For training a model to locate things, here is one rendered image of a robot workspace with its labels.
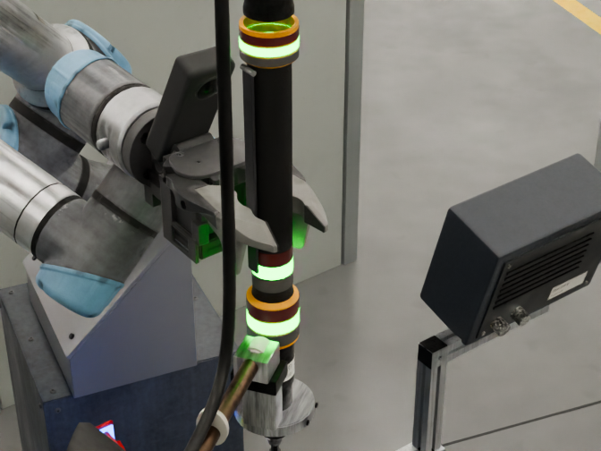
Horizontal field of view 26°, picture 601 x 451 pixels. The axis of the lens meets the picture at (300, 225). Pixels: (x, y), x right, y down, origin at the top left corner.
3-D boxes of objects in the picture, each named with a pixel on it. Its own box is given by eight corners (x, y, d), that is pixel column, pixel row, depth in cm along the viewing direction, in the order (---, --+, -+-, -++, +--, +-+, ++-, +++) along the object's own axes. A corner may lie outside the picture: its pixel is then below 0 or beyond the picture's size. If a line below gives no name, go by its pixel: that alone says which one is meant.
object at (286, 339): (289, 353, 106) (289, 341, 106) (239, 342, 108) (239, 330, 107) (306, 322, 110) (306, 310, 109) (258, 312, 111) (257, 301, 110)
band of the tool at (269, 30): (287, 75, 93) (287, 38, 91) (231, 66, 94) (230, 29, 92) (306, 50, 96) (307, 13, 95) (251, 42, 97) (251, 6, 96)
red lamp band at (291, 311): (289, 327, 105) (289, 315, 104) (239, 317, 106) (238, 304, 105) (306, 297, 108) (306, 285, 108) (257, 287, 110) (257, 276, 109)
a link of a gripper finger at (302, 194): (349, 263, 105) (267, 220, 110) (351, 200, 102) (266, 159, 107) (323, 279, 103) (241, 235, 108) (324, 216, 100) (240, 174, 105)
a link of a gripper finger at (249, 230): (279, 298, 101) (231, 239, 108) (278, 234, 98) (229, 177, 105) (242, 309, 100) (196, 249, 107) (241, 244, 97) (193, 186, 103)
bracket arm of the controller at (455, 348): (430, 370, 186) (432, 353, 184) (417, 359, 188) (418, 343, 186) (548, 310, 198) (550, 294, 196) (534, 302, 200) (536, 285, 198)
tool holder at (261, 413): (292, 461, 108) (292, 369, 103) (213, 442, 110) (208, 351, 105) (325, 394, 115) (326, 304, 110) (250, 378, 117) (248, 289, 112)
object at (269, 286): (285, 297, 104) (284, 285, 103) (246, 289, 105) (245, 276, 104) (299, 274, 107) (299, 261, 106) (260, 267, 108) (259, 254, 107)
